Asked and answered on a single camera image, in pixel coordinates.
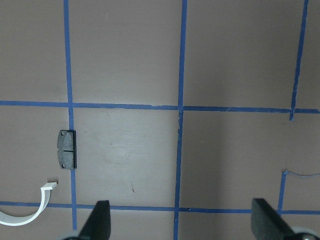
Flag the black brake pad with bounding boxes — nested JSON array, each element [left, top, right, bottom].
[[57, 129, 77, 170]]

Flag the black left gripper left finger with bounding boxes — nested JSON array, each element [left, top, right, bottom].
[[77, 200, 111, 240]]

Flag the white curved plastic bracket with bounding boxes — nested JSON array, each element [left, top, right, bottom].
[[0, 182, 58, 227]]

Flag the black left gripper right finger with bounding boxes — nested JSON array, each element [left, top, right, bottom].
[[250, 198, 296, 240]]

